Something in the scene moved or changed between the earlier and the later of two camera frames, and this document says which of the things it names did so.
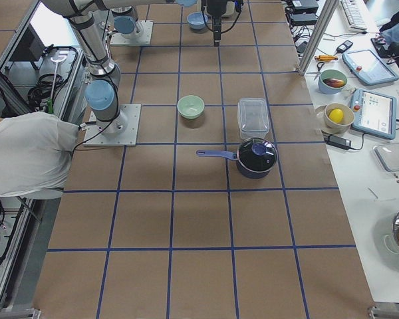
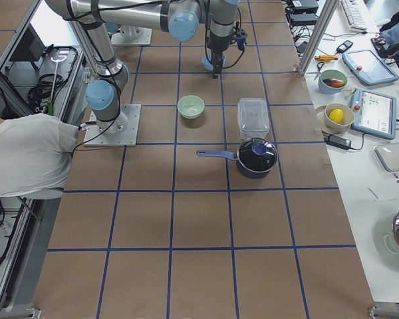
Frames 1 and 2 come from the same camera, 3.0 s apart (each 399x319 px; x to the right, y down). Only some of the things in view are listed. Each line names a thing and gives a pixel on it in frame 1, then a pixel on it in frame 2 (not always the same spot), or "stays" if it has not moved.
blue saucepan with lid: (255, 159) stays
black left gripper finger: (217, 28) -> (217, 68)
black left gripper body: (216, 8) -> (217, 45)
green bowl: (190, 107) stays
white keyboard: (354, 15) stays
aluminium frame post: (330, 7) stays
